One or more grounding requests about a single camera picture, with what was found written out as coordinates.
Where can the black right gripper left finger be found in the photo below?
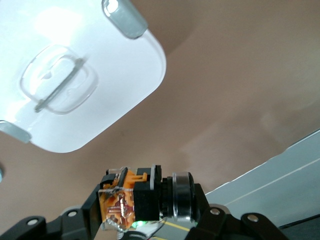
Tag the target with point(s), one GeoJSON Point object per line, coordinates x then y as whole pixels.
{"type": "Point", "coordinates": [75, 225]}

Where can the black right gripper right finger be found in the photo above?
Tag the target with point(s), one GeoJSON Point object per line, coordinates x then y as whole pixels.
{"type": "Point", "coordinates": [217, 225]}

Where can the orange black push-button switch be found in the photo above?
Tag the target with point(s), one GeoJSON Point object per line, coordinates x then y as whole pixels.
{"type": "Point", "coordinates": [145, 200]}

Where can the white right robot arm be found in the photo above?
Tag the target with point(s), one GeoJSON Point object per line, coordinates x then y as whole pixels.
{"type": "Point", "coordinates": [150, 228]}

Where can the white lidded box grey clips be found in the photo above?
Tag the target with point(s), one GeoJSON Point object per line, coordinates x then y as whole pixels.
{"type": "Point", "coordinates": [75, 75]}

